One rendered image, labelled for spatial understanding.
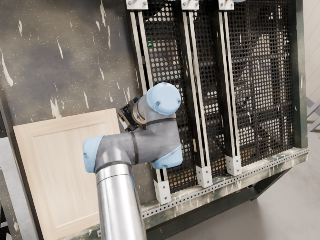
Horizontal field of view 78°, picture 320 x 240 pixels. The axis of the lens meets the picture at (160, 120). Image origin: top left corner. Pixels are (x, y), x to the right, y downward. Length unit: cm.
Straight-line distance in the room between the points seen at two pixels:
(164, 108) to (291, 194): 257
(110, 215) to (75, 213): 78
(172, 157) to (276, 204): 231
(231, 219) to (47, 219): 174
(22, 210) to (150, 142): 80
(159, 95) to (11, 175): 79
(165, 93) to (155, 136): 10
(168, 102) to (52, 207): 84
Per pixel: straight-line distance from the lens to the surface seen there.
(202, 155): 121
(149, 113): 46
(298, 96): 184
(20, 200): 110
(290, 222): 269
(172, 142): 45
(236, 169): 141
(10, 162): 105
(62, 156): 105
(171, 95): 45
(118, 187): 38
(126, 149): 43
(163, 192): 116
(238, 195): 229
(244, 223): 241
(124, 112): 63
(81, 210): 115
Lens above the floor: 202
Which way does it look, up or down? 45 degrees down
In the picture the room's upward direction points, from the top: 11 degrees clockwise
